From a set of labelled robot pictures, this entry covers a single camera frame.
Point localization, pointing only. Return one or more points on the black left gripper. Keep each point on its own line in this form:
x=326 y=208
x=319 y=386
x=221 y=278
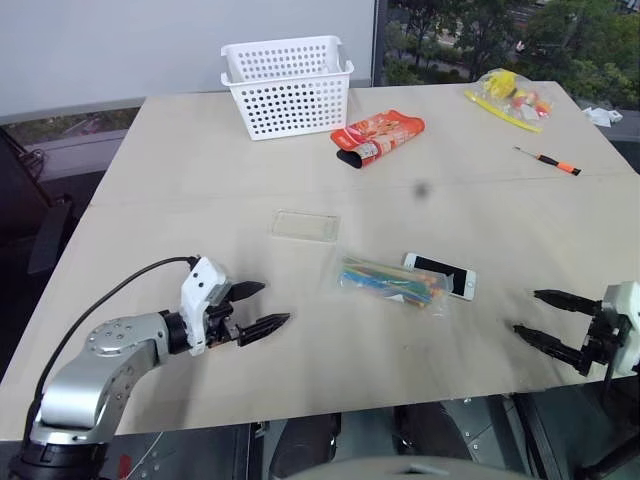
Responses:
x=220 y=322

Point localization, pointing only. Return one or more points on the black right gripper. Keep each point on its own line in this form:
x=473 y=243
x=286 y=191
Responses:
x=602 y=345

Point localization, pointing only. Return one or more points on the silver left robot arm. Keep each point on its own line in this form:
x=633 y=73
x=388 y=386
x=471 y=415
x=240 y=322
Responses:
x=100 y=370

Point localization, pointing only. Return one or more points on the clear phone case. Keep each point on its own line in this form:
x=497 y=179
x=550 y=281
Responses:
x=305 y=226

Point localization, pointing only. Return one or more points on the white smartphone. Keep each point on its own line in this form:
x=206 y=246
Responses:
x=457 y=280

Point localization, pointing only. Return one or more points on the clear bag of coloured sticks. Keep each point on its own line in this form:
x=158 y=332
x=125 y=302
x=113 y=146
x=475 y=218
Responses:
x=385 y=282

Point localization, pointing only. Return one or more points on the dark rounded shape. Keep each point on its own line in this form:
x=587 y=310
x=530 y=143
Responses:
x=430 y=430
x=305 y=442

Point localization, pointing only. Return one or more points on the orange black screwdriver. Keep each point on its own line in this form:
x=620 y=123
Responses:
x=557 y=164

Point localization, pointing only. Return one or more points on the white perforated plastic basket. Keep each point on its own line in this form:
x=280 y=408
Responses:
x=287 y=102

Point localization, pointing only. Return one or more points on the white small boxes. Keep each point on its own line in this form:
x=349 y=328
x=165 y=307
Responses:
x=602 y=116

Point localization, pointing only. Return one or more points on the grey rounded shape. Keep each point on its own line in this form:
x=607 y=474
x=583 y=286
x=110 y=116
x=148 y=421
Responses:
x=400 y=470

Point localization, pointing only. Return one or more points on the orange snack bag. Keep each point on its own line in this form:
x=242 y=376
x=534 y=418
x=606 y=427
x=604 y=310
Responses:
x=382 y=132

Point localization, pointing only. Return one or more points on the clear bag of yellow toys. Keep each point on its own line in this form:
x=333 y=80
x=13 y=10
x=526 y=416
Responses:
x=505 y=87

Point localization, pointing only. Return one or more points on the black office chair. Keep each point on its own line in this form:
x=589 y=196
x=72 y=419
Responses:
x=22 y=200

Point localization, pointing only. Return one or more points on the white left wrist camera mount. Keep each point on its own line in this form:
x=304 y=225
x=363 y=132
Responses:
x=197 y=295

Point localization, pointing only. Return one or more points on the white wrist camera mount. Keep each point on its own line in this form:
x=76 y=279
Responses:
x=197 y=295
x=622 y=302

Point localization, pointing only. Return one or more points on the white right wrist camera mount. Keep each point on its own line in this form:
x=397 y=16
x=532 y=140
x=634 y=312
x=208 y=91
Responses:
x=622 y=302

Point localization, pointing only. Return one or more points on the grey window frame post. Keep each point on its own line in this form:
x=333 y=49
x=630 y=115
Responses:
x=379 y=40

